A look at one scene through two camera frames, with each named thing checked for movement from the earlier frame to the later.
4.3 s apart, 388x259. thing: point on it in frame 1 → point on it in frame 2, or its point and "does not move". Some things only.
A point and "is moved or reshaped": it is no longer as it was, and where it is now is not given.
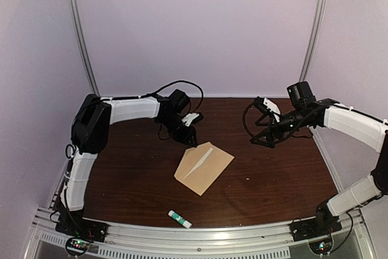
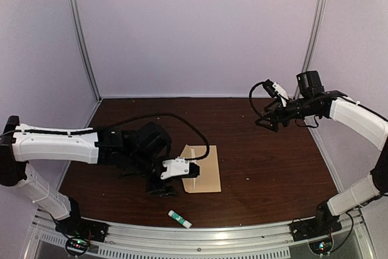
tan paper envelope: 202,166 is moved or reshaped
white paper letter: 199,163 → 193,161
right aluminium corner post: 316,23 does not move
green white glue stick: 185,222 does not move
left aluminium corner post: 73,19 does not move
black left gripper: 187,137 → 161,190
